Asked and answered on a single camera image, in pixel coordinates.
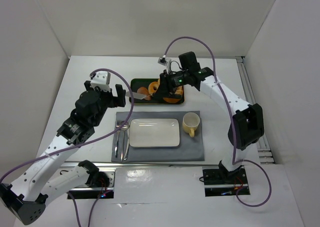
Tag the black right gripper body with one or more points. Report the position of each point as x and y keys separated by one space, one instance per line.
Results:
x=165 y=84

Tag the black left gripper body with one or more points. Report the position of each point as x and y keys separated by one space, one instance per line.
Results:
x=111 y=100

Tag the small brown bread roll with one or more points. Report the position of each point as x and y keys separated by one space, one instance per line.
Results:
x=143 y=90

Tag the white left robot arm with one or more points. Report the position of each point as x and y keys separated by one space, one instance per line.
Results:
x=29 y=195

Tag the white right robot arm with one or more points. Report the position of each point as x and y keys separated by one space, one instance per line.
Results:
x=246 y=119

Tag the sliced bread round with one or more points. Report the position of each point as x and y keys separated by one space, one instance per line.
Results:
x=179 y=90

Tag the glazed orange donut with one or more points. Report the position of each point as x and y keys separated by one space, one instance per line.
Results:
x=153 y=87

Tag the steel fork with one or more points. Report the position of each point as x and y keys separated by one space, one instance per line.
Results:
x=119 y=122

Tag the dark green serving tray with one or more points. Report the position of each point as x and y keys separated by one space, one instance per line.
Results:
x=136 y=83

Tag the steel spoon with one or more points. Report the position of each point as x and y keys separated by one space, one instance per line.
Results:
x=125 y=140

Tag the pale yellow mug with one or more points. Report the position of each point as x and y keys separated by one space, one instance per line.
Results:
x=190 y=123

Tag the steel knife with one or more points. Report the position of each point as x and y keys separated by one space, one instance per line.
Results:
x=123 y=129

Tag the white rectangular plate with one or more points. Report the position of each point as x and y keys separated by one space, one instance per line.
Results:
x=154 y=133

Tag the grey cloth placemat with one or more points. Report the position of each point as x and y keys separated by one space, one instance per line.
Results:
x=190 y=149

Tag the sugared ring pastry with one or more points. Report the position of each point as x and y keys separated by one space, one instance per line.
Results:
x=171 y=100

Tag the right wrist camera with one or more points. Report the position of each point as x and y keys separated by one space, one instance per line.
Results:
x=165 y=61

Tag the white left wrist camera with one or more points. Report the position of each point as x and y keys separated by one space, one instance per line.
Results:
x=101 y=80

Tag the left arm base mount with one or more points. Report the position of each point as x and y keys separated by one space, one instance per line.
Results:
x=103 y=186

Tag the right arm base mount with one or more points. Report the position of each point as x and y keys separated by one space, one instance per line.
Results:
x=216 y=186

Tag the aluminium rail frame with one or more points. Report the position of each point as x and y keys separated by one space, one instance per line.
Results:
x=255 y=116

